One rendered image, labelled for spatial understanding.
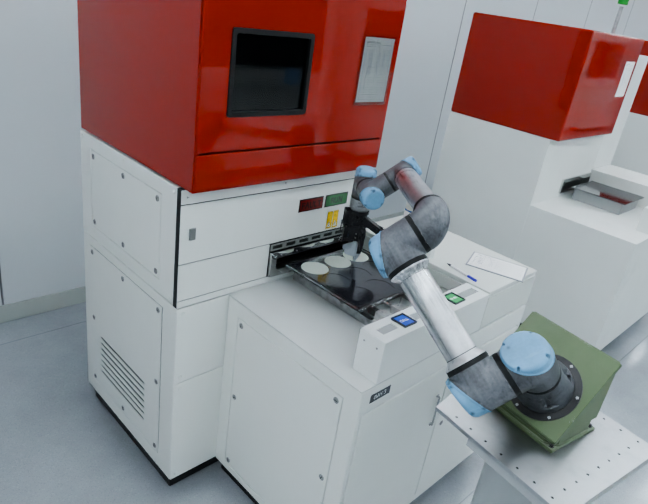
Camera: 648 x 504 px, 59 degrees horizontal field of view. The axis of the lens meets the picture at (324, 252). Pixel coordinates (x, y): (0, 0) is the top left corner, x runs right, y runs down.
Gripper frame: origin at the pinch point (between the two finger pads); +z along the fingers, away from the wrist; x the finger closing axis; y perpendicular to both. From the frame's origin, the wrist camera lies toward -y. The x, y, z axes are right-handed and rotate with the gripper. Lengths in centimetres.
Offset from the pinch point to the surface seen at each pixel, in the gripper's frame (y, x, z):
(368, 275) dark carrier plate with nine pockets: -3.1, 9.6, 1.6
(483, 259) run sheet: -48.5, 3.3, -4.5
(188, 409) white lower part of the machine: 57, 25, 52
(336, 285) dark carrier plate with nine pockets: 10.2, 18.7, 1.0
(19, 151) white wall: 146, -96, 5
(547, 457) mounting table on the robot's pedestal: -34, 89, 6
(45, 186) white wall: 138, -101, 24
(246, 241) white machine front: 41.5, 10.9, -9.6
